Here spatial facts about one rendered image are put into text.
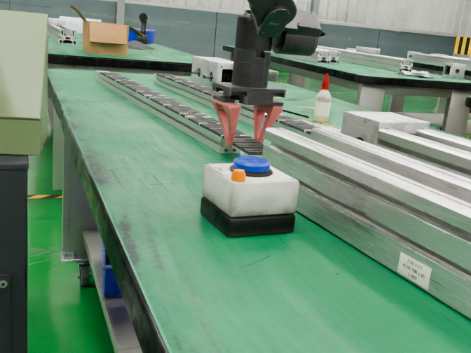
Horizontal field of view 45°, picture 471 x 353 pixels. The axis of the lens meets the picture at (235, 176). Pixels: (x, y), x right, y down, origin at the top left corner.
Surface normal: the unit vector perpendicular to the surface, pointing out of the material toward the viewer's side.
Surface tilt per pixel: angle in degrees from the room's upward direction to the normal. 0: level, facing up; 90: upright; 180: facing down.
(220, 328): 0
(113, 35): 69
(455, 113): 90
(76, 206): 90
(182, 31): 90
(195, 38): 90
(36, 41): 45
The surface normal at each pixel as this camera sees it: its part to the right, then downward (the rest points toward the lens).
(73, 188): 0.34, 0.28
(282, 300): 0.09, -0.96
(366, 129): -0.90, 0.03
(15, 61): 0.23, -0.48
